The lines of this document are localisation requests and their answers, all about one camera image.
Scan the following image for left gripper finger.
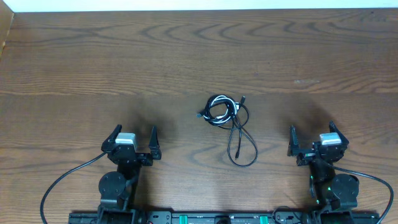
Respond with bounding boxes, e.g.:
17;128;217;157
149;126;160;154
102;124;122;147

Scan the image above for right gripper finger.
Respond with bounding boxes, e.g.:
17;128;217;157
289;126;299;152
329;121;349;145

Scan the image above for white USB cable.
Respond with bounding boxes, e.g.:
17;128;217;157
208;96;240;125

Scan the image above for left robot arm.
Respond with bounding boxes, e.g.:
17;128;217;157
96;124;162;224

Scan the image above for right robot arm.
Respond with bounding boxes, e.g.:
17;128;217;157
287;121;359;223

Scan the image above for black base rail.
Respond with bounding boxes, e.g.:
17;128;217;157
68;211;379;224

